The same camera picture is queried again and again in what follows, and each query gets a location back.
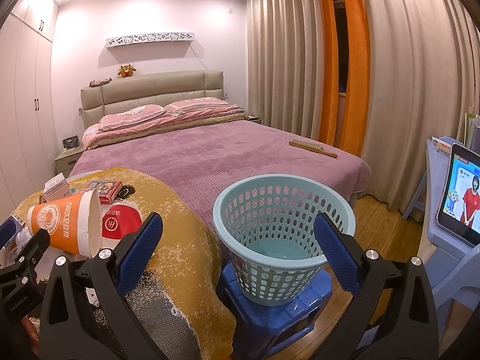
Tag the pink pillow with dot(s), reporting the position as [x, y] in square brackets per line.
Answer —
[195, 104]
[130, 118]

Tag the orange curtain right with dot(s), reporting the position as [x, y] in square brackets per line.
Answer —
[355, 112]

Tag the orange curtain left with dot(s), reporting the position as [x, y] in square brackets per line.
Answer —
[329, 113]

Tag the orange plush toy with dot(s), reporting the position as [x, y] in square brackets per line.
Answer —
[126, 70]

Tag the beige curtain left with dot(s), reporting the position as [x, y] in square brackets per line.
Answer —
[285, 64]

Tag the small picture frame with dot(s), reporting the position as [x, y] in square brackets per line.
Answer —
[71, 142]

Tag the purple bed cover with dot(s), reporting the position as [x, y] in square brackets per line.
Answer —
[200, 162]

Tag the beige bed headboard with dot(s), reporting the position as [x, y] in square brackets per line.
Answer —
[160, 88]

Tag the white wardrobe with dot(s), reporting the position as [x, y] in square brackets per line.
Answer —
[29, 143]

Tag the light blue plastic basket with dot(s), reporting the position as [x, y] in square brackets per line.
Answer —
[267, 224]

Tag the grey bedside table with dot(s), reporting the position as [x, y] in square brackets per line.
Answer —
[66, 160]

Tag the orange curtain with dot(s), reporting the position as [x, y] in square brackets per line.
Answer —
[355, 112]
[329, 113]

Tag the wooden bed brush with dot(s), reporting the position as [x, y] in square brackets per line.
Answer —
[312, 147]

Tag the red and white paper cup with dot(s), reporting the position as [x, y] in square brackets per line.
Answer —
[118, 220]

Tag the pink pillow right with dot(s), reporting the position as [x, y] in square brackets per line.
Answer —
[195, 104]

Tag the blue plastic stool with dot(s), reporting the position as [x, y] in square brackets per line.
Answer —
[263, 331]

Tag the yellow round table cloth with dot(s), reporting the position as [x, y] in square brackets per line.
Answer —
[175, 299]

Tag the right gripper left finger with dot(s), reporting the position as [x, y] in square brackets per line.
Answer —
[68, 328]

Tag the small white box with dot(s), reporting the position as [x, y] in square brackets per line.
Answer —
[56, 188]

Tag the light blue desk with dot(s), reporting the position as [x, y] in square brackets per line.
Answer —
[451, 264]

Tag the pink folded quilt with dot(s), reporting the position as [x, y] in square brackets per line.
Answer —
[94, 138]

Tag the beige curtain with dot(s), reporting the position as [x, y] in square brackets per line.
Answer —
[424, 79]
[285, 64]

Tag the pink pillow left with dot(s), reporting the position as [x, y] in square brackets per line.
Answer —
[130, 118]

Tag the dark item on headboard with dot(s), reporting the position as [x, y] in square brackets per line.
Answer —
[98, 83]

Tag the beige curtain right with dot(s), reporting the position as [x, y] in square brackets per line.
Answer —
[424, 79]

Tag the red card box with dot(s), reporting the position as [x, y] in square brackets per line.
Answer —
[106, 190]

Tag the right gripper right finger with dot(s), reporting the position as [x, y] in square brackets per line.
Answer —
[392, 314]

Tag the orange paper cup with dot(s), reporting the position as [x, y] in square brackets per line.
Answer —
[74, 223]

